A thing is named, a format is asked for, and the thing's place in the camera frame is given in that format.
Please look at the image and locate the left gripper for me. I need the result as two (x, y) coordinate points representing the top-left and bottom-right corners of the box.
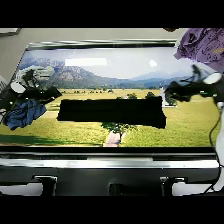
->
(37, 86), (63, 102)

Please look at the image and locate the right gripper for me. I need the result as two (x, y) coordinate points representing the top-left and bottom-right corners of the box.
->
(164, 80), (192, 103)

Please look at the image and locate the black garment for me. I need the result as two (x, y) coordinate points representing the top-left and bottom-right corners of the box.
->
(56, 96), (167, 130)

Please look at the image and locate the blue garment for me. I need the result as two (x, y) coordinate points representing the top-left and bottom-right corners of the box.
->
(2, 98), (48, 131)

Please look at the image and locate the purple garment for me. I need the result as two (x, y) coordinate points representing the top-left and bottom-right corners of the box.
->
(174, 27), (224, 73)

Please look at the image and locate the black cable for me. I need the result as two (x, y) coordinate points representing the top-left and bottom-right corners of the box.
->
(203, 111), (224, 195)

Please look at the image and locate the silver frame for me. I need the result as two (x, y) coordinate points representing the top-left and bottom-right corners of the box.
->
(0, 145), (224, 197)

